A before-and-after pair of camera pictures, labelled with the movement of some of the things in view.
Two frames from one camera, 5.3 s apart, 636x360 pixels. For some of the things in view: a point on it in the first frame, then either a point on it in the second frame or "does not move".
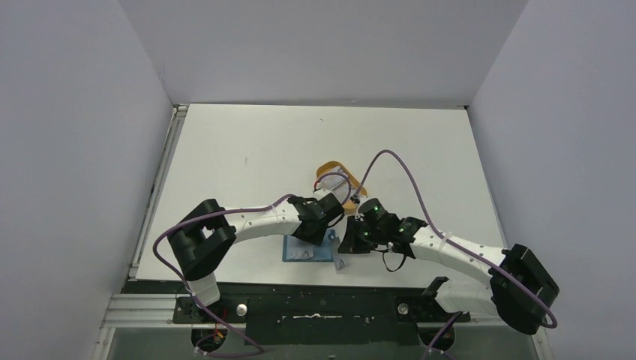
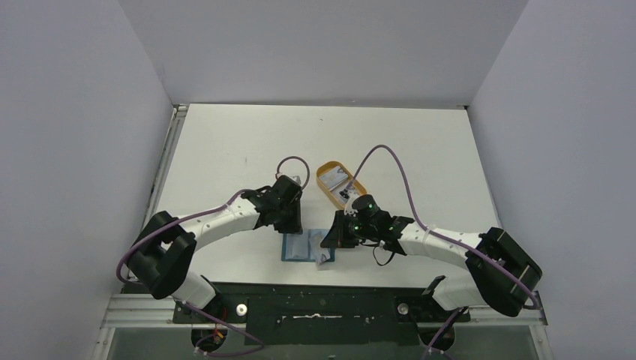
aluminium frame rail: (145, 310) does not move
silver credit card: (339, 259) → (319, 253)
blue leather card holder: (295, 249) does not move
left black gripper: (315, 237) → (294, 226)
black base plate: (308, 314) does not move
